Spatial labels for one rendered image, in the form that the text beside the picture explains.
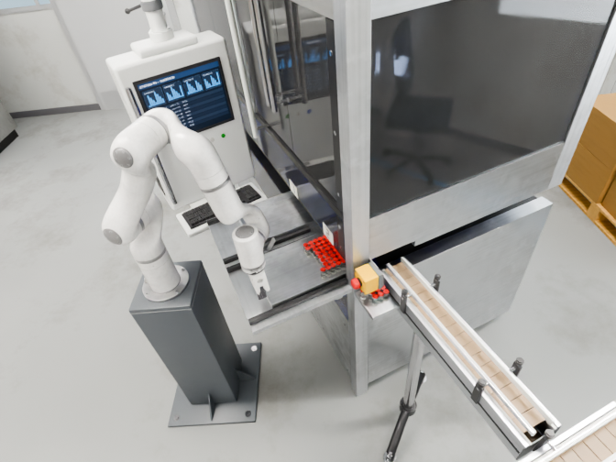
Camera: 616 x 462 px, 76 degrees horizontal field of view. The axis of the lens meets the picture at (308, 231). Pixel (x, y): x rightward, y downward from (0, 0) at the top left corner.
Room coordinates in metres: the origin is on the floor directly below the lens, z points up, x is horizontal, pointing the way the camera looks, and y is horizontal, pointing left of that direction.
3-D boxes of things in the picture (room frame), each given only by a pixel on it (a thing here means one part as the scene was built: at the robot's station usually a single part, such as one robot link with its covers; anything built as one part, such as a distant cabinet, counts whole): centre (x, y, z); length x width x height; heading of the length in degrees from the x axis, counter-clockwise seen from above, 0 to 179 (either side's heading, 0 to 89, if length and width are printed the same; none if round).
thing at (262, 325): (1.22, 0.13, 0.87); 0.70 x 0.48 x 0.02; 20
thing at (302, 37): (1.20, -0.06, 1.51); 0.43 x 0.01 x 0.59; 20
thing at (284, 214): (1.41, 0.12, 0.90); 0.34 x 0.26 x 0.04; 110
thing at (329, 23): (1.01, -0.12, 1.40); 0.05 x 0.01 x 0.80; 20
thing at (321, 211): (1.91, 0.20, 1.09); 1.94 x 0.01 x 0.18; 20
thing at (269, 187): (1.92, 0.21, 0.73); 1.98 x 0.01 x 0.25; 20
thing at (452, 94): (1.11, -0.60, 1.51); 0.85 x 0.01 x 0.59; 110
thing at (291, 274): (1.07, 0.05, 0.90); 0.34 x 0.26 x 0.04; 110
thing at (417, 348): (0.81, -0.37, 0.46); 0.09 x 0.09 x 0.77; 20
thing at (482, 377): (0.67, -0.42, 0.92); 0.69 x 0.15 x 0.16; 20
